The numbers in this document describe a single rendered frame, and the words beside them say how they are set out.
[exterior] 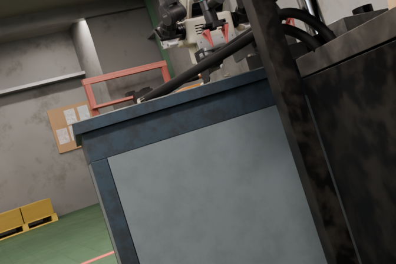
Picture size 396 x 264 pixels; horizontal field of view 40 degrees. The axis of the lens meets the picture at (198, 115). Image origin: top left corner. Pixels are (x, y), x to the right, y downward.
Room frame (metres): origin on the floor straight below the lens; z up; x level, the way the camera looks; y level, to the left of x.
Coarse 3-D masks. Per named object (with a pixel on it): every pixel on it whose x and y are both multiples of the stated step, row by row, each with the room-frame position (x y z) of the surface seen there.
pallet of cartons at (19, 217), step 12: (36, 204) 9.43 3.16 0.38; (48, 204) 9.53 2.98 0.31; (0, 216) 9.12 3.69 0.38; (12, 216) 9.21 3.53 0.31; (24, 216) 9.31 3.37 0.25; (36, 216) 9.40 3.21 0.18; (48, 216) 9.72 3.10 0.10; (0, 228) 9.10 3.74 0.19; (12, 228) 9.18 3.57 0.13; (24, 228) 9.27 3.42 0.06
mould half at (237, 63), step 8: (288, 40) 2.02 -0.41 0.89; (248, 48) 1.99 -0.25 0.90; (296, 48) 1.90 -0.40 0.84; (304, 48) 1.90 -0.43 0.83; (232, 56) 1.97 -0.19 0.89; (240, 56) 1.98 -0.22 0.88; (256, 56) 1.86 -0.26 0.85; (296, 56) 1.89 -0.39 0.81; (224, 64) 2.09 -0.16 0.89; (232, 64) 2.00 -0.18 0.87; (240, 64) 1.92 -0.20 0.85; (248, 64) 1.85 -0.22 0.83; (256, 64) 1.86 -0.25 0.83; (216, 72) 2.22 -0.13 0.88; (224, 72) 2.13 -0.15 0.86; (232, 72) 2.03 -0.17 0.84; (240, 72) 1.94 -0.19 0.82
